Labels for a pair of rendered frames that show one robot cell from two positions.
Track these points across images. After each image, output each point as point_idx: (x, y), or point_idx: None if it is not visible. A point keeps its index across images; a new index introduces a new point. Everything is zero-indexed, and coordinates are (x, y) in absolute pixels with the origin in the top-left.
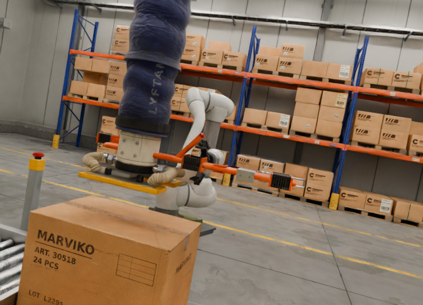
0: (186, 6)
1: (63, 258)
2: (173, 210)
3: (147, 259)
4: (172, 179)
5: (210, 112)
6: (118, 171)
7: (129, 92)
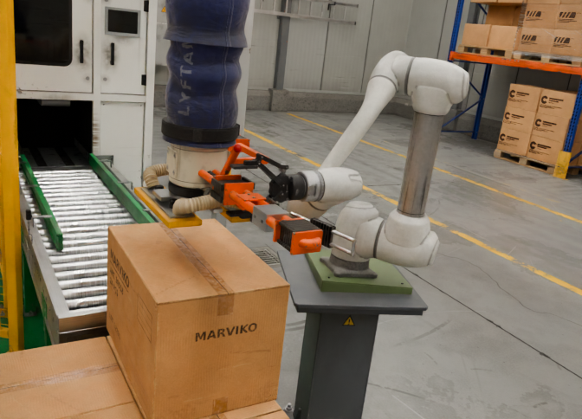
0: None
1: (119, 286)
2: (350, 261)
3: (148, 307)
4: (198, 210)
5: (413, 96)
6: (157, 191)
7: (166, 86)
